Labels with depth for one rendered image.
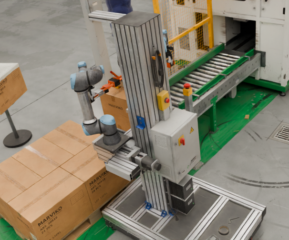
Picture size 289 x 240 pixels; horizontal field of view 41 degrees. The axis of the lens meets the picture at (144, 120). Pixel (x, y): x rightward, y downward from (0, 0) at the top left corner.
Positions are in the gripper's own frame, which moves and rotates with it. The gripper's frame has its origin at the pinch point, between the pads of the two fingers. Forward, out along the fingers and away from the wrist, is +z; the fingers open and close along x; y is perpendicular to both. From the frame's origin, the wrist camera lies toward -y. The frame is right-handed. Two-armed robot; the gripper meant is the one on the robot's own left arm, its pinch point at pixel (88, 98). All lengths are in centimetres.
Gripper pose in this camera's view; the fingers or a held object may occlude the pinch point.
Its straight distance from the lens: 356.0
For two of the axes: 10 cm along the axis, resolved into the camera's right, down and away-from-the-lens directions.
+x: -7.8, -2.6, 5.8
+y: 6.2, -5.0, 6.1
